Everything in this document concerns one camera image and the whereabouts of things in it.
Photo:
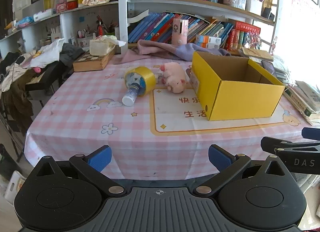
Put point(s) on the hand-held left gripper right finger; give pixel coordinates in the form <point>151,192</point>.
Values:
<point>220,157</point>

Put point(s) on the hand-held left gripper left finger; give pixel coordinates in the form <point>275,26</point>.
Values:
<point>100,158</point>

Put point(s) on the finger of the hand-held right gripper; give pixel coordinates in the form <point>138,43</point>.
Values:
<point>311,133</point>
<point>275,144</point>

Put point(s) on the yellow cardboard box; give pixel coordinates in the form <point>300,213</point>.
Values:
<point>240,99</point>

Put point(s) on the white cylindrical bottle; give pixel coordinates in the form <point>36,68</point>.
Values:
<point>130,97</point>

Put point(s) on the pink pig plush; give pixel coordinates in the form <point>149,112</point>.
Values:
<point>175,74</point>

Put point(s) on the yellow tape roll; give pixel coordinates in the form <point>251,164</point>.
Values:
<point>147,77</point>

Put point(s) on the pink cylindrical container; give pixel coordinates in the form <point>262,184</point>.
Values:
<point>180,34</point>

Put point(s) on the pile of books and papers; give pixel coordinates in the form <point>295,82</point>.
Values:
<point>302,97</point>

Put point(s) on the brown paper envelope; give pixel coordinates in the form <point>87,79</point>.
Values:
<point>257,52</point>

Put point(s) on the wooden chess box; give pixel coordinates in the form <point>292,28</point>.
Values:
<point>92,64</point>

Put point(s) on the black chair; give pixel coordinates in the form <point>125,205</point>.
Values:
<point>47,77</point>

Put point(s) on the colourful figure stand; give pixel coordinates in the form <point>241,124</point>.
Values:
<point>253,40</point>

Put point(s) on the dark grey garment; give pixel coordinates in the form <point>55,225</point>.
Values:
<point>71,53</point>

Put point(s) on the pile of clothes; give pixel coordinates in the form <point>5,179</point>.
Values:
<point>15,89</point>

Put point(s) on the beige tissue box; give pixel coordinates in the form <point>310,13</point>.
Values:
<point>100,47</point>

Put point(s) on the orange blue medicine box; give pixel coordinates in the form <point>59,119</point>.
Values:
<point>207,45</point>
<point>208,38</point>

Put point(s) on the row of thick dictionaries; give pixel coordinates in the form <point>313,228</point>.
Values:
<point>235,39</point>

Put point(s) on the white t-shirt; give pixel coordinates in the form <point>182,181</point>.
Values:
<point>48,54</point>

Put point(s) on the white pen cup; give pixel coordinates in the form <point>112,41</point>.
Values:
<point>83,39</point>

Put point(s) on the red book box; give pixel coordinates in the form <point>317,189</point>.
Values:
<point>247,27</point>

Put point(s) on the pink purple cloth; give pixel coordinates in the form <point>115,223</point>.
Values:
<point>160,48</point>

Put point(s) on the black desk organiser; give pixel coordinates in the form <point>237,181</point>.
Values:
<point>267,13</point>

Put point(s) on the white bookshelf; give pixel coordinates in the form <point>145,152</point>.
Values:
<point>122,22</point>

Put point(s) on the white pen holder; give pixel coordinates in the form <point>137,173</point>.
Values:
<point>253,7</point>

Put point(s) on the white flat box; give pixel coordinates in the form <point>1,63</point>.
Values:
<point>43,15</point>

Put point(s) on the small pink box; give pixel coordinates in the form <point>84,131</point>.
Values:
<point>61,7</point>

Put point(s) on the blue tissue pack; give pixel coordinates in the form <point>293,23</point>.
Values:
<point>24,21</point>

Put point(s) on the red lidded jar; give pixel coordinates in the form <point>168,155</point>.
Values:
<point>71,2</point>

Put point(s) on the wall poster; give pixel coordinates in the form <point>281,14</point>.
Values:
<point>305,4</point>

